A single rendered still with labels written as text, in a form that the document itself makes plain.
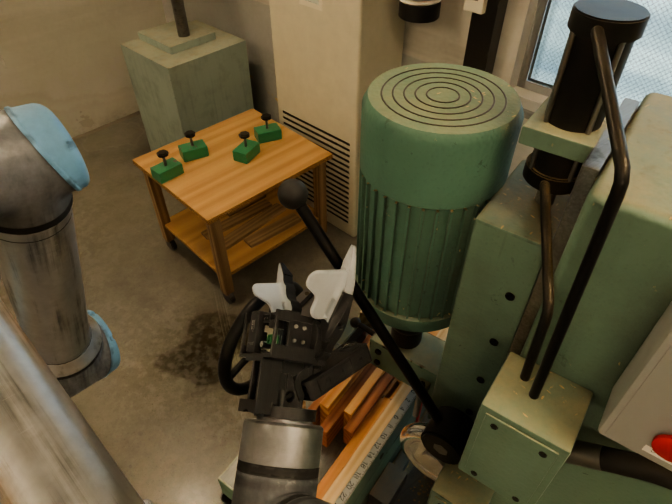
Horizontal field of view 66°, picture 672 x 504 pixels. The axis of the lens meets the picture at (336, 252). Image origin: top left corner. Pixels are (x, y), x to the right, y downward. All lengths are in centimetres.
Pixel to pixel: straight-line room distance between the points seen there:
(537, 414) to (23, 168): 61
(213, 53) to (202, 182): 89
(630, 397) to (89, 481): 44
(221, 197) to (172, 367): 71
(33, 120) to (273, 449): 46
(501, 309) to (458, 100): 24
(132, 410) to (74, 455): 167
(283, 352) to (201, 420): 151
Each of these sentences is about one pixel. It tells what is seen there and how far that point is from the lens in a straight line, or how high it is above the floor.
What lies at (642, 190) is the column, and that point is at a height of 152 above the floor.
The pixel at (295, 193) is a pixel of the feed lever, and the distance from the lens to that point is 57.
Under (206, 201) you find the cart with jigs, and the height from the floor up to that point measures 53.
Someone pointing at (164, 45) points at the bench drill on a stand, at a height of 74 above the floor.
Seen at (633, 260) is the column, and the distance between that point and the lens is 48.
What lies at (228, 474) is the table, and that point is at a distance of 96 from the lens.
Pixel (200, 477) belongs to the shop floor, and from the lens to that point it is 197.
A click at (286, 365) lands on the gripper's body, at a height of 128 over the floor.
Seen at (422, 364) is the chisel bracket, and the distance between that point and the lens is 85.
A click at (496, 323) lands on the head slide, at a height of 128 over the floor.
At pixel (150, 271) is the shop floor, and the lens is 262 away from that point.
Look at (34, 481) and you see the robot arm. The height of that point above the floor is 137.
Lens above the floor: 177
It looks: 44 degrees down
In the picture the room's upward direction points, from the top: straight up
